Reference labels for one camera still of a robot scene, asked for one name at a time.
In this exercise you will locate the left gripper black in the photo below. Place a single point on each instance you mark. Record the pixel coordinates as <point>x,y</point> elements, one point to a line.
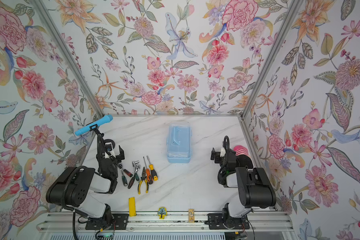
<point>100,143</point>

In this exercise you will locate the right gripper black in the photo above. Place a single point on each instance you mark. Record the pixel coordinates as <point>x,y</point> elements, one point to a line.
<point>217,156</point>

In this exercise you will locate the red black handled screwdriver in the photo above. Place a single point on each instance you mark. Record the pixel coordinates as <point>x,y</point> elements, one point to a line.
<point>125,171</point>

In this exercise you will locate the green handled screwdriver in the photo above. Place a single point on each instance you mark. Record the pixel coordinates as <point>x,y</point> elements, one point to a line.
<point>124,179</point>

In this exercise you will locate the light blue plastic toolbox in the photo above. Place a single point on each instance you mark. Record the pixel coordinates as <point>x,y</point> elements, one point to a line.
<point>179,146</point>

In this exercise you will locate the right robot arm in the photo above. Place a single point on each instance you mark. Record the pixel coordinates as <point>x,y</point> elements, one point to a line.
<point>255,190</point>

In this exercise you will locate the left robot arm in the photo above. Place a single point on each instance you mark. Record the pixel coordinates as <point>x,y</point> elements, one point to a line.
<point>71,189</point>

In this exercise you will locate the pink striped sock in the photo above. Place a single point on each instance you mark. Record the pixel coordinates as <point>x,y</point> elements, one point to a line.
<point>241,151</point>

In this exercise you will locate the black microphone stand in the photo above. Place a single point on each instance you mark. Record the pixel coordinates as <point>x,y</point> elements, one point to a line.
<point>97,132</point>

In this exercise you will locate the blue toy microphone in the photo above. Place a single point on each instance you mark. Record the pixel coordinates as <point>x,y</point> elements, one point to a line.
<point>104,120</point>

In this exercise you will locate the yellow rectangular block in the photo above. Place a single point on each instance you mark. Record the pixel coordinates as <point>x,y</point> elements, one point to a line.
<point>132,207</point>

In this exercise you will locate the small wooden tag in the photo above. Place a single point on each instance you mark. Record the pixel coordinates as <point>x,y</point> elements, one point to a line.
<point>191,215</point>

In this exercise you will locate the tree sticker badge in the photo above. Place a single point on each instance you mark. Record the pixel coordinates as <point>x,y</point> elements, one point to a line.
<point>162,213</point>

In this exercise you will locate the yellow handled pliers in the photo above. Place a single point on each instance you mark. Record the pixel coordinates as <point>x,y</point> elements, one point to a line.
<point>143,181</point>

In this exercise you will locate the orange handled screwdriver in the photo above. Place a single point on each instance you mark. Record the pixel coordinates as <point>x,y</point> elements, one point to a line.
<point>148,173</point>

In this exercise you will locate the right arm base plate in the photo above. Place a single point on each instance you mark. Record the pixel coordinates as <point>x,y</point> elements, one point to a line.
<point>221,221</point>

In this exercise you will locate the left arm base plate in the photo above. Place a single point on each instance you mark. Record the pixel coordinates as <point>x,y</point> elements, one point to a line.
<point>115,222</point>

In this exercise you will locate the aluminium front rail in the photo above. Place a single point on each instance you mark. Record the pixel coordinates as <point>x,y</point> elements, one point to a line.
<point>260,221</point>

